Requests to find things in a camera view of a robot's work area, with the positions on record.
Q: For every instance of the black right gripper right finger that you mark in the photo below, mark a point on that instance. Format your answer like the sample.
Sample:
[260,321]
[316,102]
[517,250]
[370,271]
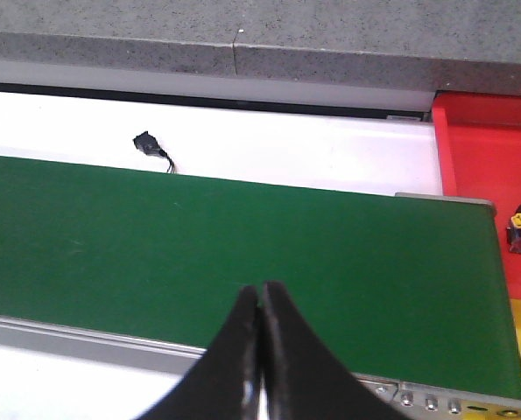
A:
[302,378]

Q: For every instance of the small black sensor with wire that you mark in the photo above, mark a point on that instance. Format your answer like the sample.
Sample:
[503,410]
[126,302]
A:
[148,144]

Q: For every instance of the red plastic tray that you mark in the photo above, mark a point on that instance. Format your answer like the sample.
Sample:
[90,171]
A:
[478,138]

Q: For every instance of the grey speckled stone counter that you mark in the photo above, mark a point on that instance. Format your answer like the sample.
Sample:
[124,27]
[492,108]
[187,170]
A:
[472,46]

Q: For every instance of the green conveyor belt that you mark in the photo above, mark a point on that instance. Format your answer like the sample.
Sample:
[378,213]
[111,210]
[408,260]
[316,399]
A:
[404,288]

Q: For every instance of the white panel under counter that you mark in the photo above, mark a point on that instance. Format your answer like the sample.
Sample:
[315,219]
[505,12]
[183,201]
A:
[229,88]

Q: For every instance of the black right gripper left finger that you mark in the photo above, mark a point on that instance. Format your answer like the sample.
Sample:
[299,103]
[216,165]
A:
[225,381]

